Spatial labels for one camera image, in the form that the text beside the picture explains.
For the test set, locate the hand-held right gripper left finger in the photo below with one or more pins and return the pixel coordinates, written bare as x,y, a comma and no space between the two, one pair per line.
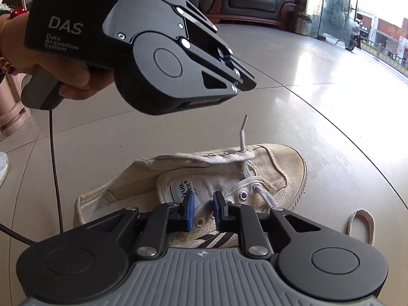
190,212

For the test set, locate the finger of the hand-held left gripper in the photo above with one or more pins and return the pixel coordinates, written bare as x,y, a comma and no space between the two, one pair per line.
199,17
245,81

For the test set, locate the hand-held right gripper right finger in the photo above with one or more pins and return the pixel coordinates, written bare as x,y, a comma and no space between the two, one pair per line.
217,212

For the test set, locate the white shoelace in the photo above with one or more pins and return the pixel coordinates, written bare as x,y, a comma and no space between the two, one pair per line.
266,197

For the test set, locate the white canvas shoe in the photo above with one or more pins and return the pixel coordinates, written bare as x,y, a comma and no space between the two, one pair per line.
280,172

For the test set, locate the person's left hand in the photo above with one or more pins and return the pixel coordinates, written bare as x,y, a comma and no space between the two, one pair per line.
47,63

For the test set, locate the glass door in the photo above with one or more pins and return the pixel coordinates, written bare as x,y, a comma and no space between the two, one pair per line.
315,6

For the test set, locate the covered motorbike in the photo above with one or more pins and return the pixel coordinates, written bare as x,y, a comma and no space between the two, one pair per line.
336,9

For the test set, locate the grey scooter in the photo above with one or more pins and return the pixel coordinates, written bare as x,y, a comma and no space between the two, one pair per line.
354,32

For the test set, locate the pink plastic stool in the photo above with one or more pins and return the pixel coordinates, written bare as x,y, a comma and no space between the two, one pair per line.
12,114

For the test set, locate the stone railing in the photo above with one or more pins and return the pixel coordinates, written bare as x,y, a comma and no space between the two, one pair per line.
382,51

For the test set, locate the red brick building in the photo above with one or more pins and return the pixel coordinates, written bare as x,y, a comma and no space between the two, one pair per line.
385,27

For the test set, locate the white mesh sneaker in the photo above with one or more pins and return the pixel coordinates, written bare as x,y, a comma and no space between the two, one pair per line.
3,169

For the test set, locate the wooden frame sofa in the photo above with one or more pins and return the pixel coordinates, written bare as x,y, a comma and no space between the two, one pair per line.
255,6

